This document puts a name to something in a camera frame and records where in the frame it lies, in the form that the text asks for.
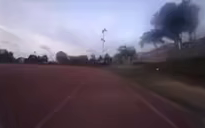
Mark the grass bank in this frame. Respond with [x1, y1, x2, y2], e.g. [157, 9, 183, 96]
[106, 54, 205, 118]

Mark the row of trees and buildings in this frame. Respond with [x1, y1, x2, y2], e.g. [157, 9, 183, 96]
[0, 47, 113, 65]

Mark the tall light mast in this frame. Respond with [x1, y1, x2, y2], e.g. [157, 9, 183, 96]
[100, 27, 108, 56]

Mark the pale wall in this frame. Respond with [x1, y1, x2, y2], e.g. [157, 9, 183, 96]
[136, 33, 205, 64]

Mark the small dark tree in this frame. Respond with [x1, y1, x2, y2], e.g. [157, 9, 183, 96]
[113, 45, 138, 65]

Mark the red running track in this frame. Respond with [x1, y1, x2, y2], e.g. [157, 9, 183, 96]
[0, 63, 205, 128]

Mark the large dark tree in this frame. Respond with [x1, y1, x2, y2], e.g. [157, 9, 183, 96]
[138, 0, 202, 50]

